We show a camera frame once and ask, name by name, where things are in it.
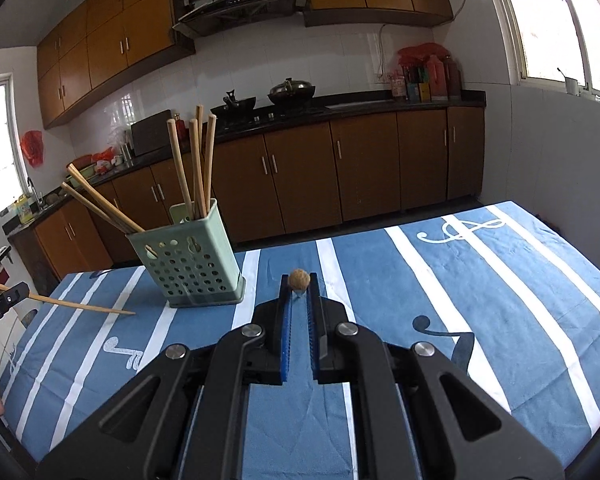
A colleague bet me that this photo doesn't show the blue white striped tablecloth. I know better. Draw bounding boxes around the blue white striped tablecloth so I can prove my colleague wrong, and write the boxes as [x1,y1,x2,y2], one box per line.
[0,201,600,480]

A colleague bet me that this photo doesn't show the metal cup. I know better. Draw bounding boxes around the metal cup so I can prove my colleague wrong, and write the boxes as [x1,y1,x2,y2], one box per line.
[557,67,581,96]

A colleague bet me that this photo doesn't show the green basin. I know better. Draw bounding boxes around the green basin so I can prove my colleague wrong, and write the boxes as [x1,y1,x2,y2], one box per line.
[65,164,98,183]

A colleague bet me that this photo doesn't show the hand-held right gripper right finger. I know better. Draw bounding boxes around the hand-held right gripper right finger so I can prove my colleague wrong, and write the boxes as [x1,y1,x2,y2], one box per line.
[306,274,566,480]

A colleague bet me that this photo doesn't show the black wok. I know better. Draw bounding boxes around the black wok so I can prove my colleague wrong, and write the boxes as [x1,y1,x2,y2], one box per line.
[210,89,257,113]

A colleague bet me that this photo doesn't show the dark brown cutting board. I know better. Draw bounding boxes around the dark brown cutting board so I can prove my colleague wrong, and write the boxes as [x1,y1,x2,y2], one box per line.
[130,109,173,157]

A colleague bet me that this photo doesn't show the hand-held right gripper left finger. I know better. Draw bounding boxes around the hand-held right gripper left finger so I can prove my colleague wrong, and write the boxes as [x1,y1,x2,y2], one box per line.
[35,274,294,480]

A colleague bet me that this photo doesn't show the black kitchen countertop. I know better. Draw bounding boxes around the black kitchen countertop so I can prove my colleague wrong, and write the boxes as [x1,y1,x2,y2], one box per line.
[2,89,487,238]

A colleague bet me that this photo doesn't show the brown base cabinets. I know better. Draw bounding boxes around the brown base cabinets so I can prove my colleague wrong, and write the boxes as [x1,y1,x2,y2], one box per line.
[7,105,486,281]

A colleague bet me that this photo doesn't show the red wall decoration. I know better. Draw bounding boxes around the red wall decoration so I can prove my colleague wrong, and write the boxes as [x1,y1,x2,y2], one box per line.
[21,130,45,167]

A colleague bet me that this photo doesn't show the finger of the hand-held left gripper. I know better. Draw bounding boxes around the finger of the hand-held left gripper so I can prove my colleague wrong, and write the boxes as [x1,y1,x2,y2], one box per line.
[0,282,31,333]

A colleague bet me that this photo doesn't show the lidded dark wok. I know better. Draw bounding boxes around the lidded dark wok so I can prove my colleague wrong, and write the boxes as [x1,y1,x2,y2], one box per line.
[267,78,316,103]

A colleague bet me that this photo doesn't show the large red plastic bag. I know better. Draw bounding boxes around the large red plastic bag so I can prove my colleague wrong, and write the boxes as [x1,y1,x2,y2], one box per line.
[397,44,453,68]

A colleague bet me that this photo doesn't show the green perforated utensil holder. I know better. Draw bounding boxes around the green perforated utensil holder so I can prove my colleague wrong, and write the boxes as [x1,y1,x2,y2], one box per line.
[126,199,247,309]

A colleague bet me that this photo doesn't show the black gas hob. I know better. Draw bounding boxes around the black gas hob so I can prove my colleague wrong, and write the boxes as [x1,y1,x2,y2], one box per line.
[212,102,326,128]

